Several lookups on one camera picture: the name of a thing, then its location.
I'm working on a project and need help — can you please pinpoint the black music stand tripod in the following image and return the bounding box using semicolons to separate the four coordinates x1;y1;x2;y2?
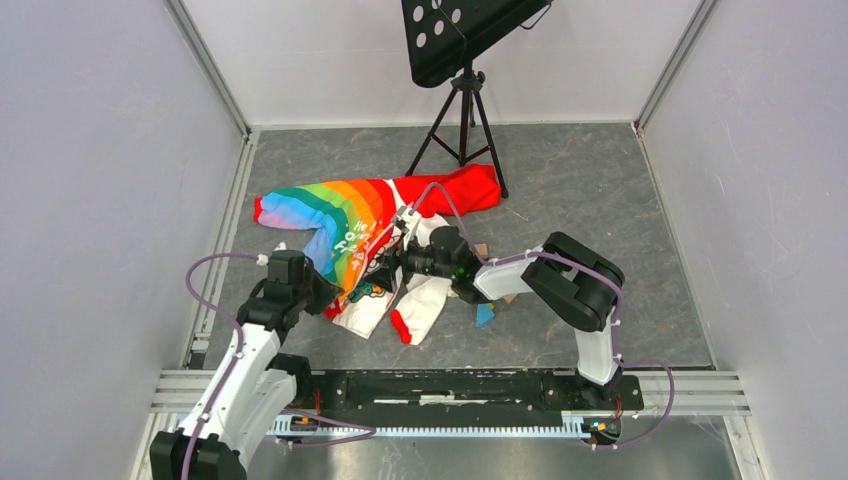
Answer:
400;0;552;198

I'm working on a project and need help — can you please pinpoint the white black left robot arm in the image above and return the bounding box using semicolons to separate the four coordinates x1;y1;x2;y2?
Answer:
149;250;341;479

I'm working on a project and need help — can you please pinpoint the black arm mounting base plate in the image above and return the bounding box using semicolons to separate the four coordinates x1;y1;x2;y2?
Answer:
289;369;645;428

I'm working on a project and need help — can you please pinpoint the blue triangular block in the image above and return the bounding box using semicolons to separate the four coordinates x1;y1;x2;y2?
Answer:
475;303;495;328

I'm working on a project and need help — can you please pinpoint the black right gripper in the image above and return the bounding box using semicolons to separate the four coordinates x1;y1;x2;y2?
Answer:
363;232;455;295

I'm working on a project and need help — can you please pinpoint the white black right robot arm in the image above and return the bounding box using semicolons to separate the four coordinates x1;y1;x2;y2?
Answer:
380;226;625;408

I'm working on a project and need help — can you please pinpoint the small wooden cube block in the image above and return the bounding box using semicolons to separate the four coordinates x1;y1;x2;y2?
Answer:
474;243;490;259

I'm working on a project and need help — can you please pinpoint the rainbow cartoon zip jacket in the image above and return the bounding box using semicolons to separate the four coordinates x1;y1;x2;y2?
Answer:
253;164;501;345

